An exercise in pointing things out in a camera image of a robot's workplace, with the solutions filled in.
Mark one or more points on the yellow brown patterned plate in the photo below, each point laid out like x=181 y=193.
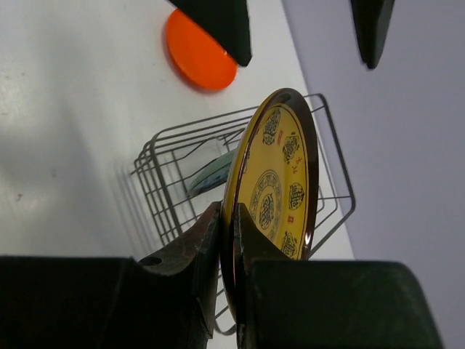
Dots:
x=275 y=174

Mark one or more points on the grey wire dish rack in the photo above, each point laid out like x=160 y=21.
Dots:
x=170 y=160

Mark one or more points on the light green glass plate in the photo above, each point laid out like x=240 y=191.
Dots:
x=212 y=175

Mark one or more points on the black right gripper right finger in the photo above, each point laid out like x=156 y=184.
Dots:
x=285 y=303

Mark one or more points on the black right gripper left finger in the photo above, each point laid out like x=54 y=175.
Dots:
x=165 y=300

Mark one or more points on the orange plastic plate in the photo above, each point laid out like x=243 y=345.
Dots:
x=196 y=55

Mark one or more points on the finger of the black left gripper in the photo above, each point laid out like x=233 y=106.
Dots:
x=371 y=20
x=227 y=21

